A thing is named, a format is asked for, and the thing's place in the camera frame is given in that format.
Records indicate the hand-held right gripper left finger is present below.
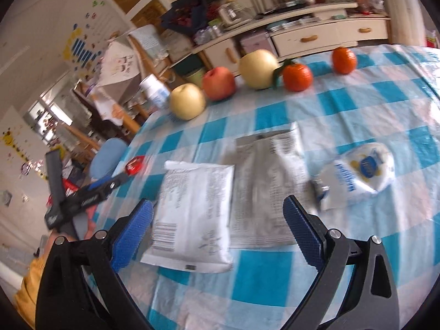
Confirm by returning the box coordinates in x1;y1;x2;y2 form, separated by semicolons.
35;199;154;330

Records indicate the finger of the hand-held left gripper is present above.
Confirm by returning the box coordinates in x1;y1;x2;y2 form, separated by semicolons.
87;176;116;192
100;173;132;198

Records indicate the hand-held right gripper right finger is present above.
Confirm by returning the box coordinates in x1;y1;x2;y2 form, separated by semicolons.
282;195;402;330

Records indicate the red snack wrapper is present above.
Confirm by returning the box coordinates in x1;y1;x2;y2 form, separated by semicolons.
125;156;145;176

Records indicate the grey printed packet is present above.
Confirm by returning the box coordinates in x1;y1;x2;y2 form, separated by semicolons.
229;122;308;248

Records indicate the white foil packet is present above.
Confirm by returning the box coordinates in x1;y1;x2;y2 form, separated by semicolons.
140;160;235;274

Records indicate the white blue packet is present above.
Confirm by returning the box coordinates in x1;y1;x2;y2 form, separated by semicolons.
311;142;396;212

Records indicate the blue padded stool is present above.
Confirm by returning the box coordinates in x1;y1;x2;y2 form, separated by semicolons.
90;138;128;179

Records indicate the white cloth with orange print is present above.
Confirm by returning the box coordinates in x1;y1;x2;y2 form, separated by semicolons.
94;87;124;126

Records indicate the white plastic bottle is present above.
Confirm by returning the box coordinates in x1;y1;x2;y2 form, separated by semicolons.
139;74;171;111

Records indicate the person's yellow clothing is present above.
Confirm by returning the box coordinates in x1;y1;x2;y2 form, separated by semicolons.
14;254;47;330

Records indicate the yellow pear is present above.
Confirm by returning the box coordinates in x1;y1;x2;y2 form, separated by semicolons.
239;49;280;89
170;83;206;121

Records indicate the blue checked tablecloth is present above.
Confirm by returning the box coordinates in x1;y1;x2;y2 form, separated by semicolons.
81;43;440;330

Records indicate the green waste bin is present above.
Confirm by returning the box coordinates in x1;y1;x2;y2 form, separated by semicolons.
182;67;207;88

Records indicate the red apple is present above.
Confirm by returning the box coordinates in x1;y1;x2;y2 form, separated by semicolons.
202;66;236;101

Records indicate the tangerine with green leaf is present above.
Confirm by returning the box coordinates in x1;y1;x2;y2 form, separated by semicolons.
273;59;313;92

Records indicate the plain tangerine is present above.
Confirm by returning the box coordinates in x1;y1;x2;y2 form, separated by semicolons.
332;46;358;75

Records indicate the dark wrapped flower bouquet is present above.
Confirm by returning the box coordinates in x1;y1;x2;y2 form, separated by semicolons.
161;0;208;37

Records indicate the cream television cabinet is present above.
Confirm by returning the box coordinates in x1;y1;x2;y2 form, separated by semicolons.
192;2;392;74

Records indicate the pink storage box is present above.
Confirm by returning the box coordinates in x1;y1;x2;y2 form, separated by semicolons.
240;30;273;57

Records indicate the white electric kettle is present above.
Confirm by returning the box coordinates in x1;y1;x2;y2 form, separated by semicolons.
218;2;245;28

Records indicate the lace covered air conditioner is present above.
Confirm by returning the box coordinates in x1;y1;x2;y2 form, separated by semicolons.
378;0;425;45

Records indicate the colourful wall chart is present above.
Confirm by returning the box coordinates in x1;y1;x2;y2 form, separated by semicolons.
62;0;114;66

